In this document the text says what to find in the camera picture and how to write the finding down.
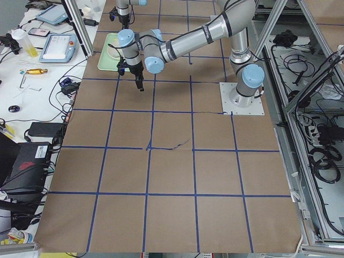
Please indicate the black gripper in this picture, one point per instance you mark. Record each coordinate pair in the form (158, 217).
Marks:
(135, 69)

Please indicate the white round plate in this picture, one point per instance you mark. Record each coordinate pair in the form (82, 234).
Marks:
(113, 50)

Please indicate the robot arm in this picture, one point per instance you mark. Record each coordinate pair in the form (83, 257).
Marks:
(147, 51)
(125, 12)

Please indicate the light green tray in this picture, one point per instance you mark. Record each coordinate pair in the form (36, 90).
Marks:
(105, 62)

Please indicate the teach pendant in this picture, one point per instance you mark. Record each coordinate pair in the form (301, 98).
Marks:
(53, 15)
(59, 48)

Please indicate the black power adapter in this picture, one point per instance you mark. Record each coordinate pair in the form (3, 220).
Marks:
(41, 129)

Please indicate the smartphone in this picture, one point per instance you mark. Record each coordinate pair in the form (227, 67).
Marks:
(39, 32)

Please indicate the yellow liquid bottle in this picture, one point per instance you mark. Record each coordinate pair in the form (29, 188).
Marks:
(22, 38)

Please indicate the black laptop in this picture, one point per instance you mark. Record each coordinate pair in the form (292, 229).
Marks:
(24, 168)

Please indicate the aluminium frame post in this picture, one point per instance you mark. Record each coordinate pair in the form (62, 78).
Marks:
(78, 25)

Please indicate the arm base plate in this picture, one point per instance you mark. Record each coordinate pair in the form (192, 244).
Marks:
(235, 104)

